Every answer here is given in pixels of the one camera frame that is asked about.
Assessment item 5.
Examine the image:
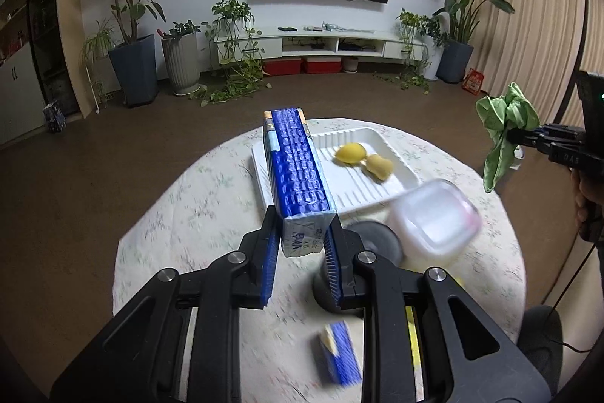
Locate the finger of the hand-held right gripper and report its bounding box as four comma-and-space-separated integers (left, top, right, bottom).
516, 124, 586, 140
507, 133, 586, 170

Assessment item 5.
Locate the large-leaf plant in dark pot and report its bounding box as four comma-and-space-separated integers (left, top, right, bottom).
413, 0, 516, 85

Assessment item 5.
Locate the black cylindrical container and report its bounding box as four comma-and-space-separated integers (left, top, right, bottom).
314, 219, 404, 321

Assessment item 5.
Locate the white plastic tray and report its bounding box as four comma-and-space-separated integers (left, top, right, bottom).
251, 127, 423, 219

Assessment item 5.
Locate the translucent plastic container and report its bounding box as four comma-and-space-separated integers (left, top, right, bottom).
388, 179, 482, 267

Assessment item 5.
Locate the white television cabinet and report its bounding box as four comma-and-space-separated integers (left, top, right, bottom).
214, 28, 430, 68

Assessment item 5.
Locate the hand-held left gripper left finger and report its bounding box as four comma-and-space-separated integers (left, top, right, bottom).
49, 205, 284, 403

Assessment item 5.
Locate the white wall cabinet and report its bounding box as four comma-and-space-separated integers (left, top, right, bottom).
0, 0, 48, 146

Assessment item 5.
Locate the blue box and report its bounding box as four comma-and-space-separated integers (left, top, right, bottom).
42, 101, 67, 134

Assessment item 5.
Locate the tall plant in dark pot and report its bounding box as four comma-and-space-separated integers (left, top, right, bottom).
85, 0, 167, 107

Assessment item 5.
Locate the tan peanut-shaped sponge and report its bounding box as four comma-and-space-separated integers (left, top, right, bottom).
365, 154, 394, 182

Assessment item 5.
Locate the plant in ribbed white pot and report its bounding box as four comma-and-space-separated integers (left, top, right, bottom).
158, 20, 203, 96

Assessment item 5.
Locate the trailing vine plant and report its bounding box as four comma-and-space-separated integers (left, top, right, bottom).
189, 0, 274, 106

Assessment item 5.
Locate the blue tissue pack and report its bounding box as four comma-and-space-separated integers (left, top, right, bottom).
318, 322, 363, 385
263, 107, 338, 258

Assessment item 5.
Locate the green cloth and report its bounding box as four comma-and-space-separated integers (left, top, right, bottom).
475, 83, 541, 193

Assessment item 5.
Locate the person's right hand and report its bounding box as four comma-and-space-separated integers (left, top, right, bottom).
570, 169, 604, 243

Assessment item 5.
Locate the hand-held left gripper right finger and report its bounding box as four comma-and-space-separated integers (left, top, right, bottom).
318, 214, 553, 403

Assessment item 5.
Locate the white stick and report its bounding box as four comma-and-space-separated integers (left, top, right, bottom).
87, 63, 102, 116

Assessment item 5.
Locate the grassy potted plant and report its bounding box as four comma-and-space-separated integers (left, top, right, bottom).
79, 20, 118, 106

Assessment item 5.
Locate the dark glass cabinet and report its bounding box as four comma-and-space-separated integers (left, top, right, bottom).
28, 0, 82, 118

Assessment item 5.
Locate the black cable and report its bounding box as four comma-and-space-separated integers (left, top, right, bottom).
542, 238, 600, 354

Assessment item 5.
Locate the red printed box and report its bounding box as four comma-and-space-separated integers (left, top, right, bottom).
462, 68, 486, 94

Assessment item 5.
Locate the red storage box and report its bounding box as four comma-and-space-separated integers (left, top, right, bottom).
302, 56, 341, 74
262, 57, 303, 76

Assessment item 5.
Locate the small plant in white pot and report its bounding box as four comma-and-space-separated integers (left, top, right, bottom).
373, 8, 449, 92

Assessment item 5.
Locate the beige curtain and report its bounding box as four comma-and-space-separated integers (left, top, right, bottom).
467, 0, 604, 139

